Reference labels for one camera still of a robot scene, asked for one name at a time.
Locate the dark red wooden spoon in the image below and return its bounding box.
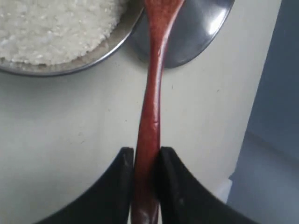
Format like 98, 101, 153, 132
130, 0, 184, 224

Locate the white rice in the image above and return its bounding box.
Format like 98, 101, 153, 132
0, 0, 128, 65

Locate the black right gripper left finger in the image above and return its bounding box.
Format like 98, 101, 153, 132
38, 147, 134, 224

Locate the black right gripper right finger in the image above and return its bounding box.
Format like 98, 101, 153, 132
158, 147, 254, 224

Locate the round steel plate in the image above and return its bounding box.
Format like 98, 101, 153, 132
129, 0, 234, 68

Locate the steel bowl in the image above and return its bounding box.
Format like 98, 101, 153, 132
0, 0, 144, 77

